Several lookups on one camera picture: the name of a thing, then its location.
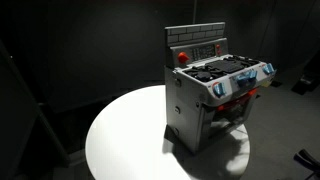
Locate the grey toy stove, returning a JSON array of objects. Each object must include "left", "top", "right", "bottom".
[{"left": 163, "top": 21, "right": 278, "bottom": 155}]

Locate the blue stove knob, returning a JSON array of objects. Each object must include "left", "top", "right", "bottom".
[
  {"left": 234, "top": 73, "right": 250, "bottom": 89},
  {"left": 248, "top": 68, "right": 259, "bottom": 81},
  {"left": 261, "top": 62, "right": 276, "bottom": 76},
  {"left": 212, "top": 81, "right": 228, "bottom": 99}
]

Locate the large orange round dial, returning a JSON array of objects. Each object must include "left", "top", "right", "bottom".
[{"left": 177, "top": 51, "right": 191, "bottom": 65}]

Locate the black keypad display panel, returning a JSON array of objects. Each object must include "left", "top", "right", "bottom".
[{"left": 189, "top": 44, "right": 216, "bottom": 61}]

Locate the black burner grate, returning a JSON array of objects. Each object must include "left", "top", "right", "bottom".
[{"left": 183, "top": 54, "right": 261, "bottom": 83}]

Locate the grey oven door with window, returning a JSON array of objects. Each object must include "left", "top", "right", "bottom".
[{"left": 203, "top": 89, "right": 262, "bottom": 138}]

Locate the black equipment on floor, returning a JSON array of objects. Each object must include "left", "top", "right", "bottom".
[{"left": 291, "top": 59, "right": 320, "bottom": 96}]

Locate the white round pedestal table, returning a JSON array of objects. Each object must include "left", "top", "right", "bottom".
[{"left": 84, "top": 84, "right": 251, "bottom": 180}]

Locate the orange oven door handle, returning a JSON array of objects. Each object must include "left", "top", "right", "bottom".
[{"left": 216, "top": 87, "right": 260, "bottom": 112}]

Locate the black metal stand frame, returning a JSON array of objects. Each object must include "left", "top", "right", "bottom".
[{"left": 0, "top": 39, "right": 73, "bottom": 180}]

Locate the black clamp handle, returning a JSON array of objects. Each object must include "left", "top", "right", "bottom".
[{"left": 292, "top": 148, "right": 320, "bottom": 176}]

